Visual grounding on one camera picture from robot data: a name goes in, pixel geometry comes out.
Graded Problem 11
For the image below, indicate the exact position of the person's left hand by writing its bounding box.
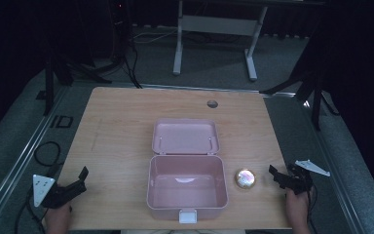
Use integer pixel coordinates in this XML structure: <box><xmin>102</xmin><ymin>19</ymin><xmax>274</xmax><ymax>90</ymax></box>
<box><xmin>44</xmin><ymin>203</ymin><xmax>73</xmax><ymax>234</ymax></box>

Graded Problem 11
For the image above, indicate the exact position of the black cable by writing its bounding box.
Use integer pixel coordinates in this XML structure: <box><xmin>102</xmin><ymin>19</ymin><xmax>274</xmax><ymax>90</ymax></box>
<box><xmin>306</xmin><ymin>184</ymin><xmax>319</xmax><ymax>234</ymax></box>
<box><xmin>32</xmin><ymin>140</ymin><xmax>62</xmax><ymax>168</ymax></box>
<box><xmin>14</xmin><ymin>186</ymin><xmax>48</xmax><ymax>234</ymax></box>

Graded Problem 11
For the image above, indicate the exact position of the white metal desk frame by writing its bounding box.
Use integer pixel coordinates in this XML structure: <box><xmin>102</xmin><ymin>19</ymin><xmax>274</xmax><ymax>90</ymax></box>
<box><xmin>172</xmin><ymin>0</ymin><xmax>269</xmax><ymax>82</ymax></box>

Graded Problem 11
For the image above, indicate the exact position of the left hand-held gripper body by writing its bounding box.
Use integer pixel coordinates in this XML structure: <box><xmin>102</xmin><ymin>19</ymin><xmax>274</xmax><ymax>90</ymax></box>
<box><xmin>32</xmin><ymin>174</ymin><xmax>88</xmax><ymax>210</ymax></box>

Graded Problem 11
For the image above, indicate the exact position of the person's right hand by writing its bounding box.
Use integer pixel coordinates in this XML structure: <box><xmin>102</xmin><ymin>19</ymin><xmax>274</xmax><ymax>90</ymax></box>
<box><xmin>284</xmin><ymin>186</ymin><xmax>316</xmax><ymax>234</ymax></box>

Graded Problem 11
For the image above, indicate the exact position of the black tripod stand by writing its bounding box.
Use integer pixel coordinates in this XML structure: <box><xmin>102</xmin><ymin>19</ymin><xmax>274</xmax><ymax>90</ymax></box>
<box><xmin>260</xmin><ymin>19</ymin><xmax>341</xmax><ymax>132</ymax></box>
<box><xmin>43</xmin><ymin>0</ymin><xmax>134</xmax><ymax>116</ymax></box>

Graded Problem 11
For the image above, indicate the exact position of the pink plastic storage box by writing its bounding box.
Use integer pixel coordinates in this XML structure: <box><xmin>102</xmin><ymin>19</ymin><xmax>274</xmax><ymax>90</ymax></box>
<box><xmin>146</xmin><ymin>117</ymin><xmax>230</xmax><ymax>224</ymax></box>

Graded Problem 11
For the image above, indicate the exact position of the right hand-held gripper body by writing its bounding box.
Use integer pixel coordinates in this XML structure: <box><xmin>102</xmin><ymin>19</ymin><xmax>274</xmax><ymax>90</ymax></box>
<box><xmin>279</xmin><ymin>159</ymin><xmax>331</xmax><ymax>196</ymax></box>

